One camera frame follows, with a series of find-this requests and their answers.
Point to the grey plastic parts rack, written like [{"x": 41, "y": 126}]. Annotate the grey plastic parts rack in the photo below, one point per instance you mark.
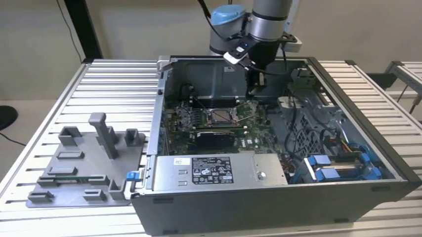
[{"x": 93, "y": 160}]

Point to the silver power supply unit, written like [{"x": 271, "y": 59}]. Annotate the silver power supply unit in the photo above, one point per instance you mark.
[{"x": 244, "y": 172}]

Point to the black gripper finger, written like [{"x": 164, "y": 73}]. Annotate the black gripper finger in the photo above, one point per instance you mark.
[{"x": 255, "y": 81}]

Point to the CPU socket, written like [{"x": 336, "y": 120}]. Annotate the CPU socket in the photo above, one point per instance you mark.
[{"x": 208, "y": 118}]

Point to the white label sticker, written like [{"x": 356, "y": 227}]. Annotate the white label sticker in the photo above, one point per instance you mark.
[{"x": 230, "y": 69}]

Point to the black graphics card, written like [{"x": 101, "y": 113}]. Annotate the black graphics card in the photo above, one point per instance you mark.
[{"x": 214, "y": 140}]

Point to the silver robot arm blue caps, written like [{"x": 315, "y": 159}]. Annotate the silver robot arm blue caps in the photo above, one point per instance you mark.
[{"x": 268, "y": 22}]

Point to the hard disk in blue carrier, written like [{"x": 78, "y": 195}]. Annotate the hard disk in blue carrier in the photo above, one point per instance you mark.
[
  {"x": 328, "y": 174},
  {"x": 320, "y": 160}
]

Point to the blue case latch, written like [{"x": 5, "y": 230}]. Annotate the blue case latch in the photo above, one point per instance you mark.
[{"x": 132, "y": 176}]

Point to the black metal post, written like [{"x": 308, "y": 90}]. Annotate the black metal post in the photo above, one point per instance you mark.
[{"x": 85, "y": 29}]

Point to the aluminium frame table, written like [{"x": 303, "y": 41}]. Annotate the aluminium frame table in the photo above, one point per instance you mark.
[{"x": 405, "y": 74}]

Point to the grey metal drive cage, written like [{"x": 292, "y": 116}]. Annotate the grey metal drive cage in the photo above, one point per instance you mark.
[{"x": 307, "y": 118}]

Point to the dark grey PC case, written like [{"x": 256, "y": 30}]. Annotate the dark grey PC case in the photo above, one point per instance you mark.
[{"x": 230, "y": 212}]

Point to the black box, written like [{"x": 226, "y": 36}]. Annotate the black box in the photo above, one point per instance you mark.
[{"x": 381, "y": 81}]

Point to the green motherboard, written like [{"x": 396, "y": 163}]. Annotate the green motherboard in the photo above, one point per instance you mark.
[{"x": 255, "y": 133}]

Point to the black chair base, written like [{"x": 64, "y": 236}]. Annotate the black chair base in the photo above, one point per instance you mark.
[{"x": 7, "y": 117}]

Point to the white camera with blue light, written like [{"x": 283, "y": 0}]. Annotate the white camera with blue light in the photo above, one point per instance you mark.
[{"x": 236, "y": 55}]

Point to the green RAM stick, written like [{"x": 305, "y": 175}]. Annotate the green RAM stick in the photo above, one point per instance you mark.
[{"x": 76, "y": 179}]

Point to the white box camera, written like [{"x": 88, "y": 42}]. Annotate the white box camera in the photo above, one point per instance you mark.
[{"x": 293, "y": 45}]

